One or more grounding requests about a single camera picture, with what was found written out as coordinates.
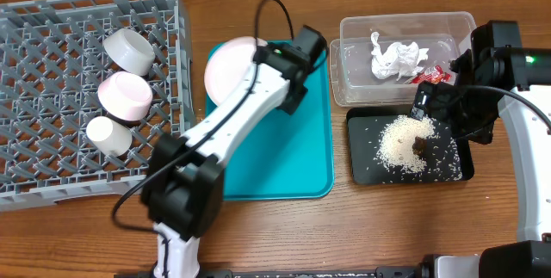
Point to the black waste tray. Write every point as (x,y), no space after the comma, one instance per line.
(447,159)

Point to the grey bowl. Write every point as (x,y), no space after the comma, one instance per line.
(130,51)

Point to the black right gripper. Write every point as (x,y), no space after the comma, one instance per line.
(436,101)

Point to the white rice pile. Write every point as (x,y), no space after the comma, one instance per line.
(395,148)

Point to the teal plastic tray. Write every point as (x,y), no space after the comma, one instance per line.
(287,156)

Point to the red snack wrapper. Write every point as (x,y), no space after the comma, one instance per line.
(435,74)

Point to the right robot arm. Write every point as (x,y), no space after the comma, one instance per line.
(498,78)

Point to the white tissue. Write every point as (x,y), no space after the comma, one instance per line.
(399,59)

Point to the clear plastic waste bin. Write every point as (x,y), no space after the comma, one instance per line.
(445,34)

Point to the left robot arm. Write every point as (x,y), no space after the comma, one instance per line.
(183,190)

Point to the pink bowl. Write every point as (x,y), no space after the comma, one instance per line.
(125,96)

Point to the brown food scrap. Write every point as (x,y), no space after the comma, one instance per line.
(419,146)

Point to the grey plastic dish rack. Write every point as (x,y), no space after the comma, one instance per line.
(52,62)

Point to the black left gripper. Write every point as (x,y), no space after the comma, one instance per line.
(294,102)

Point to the cream paper cup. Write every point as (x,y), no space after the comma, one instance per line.
(108,136)

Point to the pink plate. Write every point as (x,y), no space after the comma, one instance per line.
(227,66)

